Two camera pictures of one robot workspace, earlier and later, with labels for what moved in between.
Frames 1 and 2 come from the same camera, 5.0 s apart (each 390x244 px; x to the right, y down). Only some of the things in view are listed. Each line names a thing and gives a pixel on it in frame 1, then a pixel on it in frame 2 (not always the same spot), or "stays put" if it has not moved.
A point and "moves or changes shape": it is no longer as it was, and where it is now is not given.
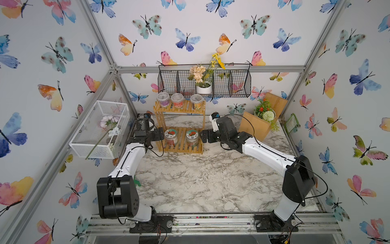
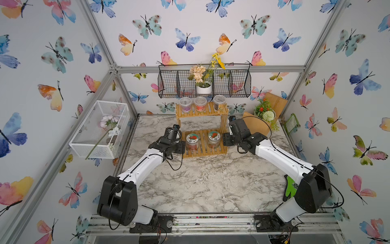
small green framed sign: [292, 123] stays put
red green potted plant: [264, 111] stays put
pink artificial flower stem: [107, 122] stays put
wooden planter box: [257, 127] stays put
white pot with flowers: [202, 75] stays put
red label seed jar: [177, 99] → [200, 102]
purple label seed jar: [163, 99] → [185, 102]
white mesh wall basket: [100, 134] stays put
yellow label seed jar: [196, 100] → [219, 100]
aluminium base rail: [219, 224] stays put
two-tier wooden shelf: [180, 139] moves or changes shape
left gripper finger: [158, 134] → [180, 148]
